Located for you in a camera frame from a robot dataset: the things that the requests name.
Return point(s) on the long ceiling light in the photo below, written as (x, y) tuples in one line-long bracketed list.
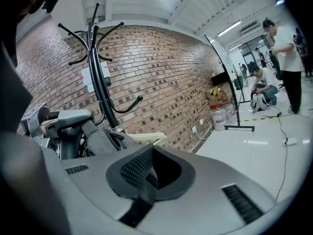
[(229, 28), (280, 2)]

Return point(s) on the grey and white bag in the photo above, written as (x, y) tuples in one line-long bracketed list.
[(259, 104)]

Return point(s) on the black wall device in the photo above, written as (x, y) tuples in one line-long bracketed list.
[(107, 81)]

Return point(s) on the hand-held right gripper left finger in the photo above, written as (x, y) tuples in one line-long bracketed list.
[(97, 192)]

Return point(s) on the small white wall paper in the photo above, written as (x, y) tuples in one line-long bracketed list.
[(90, 88)]

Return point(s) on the large white wall paper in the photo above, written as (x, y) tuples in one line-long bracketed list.
[(86, 76)]

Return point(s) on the red and white box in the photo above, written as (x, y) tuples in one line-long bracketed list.
[(220, 104)]

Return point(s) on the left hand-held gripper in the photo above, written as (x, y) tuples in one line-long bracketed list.
[(33, 125)]

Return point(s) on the beige cloth item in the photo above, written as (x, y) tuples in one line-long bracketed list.
[(146, 138)]

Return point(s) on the ceiling air conditioner unit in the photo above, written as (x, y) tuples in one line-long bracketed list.
[(250, 28)]

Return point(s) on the black floor stand frame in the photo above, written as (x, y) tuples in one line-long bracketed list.
[(223, 57)]

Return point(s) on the cardboard box with hazard label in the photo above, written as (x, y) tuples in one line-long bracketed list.
[(216, 93)]

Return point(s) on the white power strip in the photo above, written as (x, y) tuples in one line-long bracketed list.
[(290, 141)]

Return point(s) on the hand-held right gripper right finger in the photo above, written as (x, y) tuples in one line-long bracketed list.
[(207, 192)]

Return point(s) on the person's left hand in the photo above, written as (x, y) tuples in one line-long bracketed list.
[(49, 125)]

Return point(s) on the black wall monitor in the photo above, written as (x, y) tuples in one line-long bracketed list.
[(220, 78)]

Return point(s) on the black head-worn camera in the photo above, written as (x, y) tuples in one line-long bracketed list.
[(51, 0)]

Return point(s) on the person's shirt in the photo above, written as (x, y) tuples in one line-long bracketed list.
[(12, 155)]

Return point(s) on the black metal coat rack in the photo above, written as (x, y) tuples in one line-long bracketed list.
[(97, 82)]

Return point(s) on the black office chair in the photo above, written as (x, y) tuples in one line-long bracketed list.
[(276, 67)]

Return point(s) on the yellow and black floor tape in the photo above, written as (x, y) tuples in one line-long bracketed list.
[(254, 119)]

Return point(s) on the clear water jug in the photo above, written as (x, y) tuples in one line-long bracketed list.
[(218, 119), (230, 111)]

